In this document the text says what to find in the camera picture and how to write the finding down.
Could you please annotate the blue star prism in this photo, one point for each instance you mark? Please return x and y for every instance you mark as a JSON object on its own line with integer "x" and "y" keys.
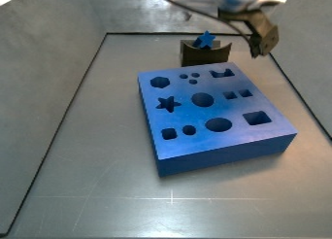
{"x": 204, "y": 41}

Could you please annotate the black curved fixture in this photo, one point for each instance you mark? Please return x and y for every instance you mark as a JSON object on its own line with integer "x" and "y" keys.
{"x": 193, "y": 56}

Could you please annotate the blue shape-hole block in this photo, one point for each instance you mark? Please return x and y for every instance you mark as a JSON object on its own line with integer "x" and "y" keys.
{"x": 209, "y": 117}

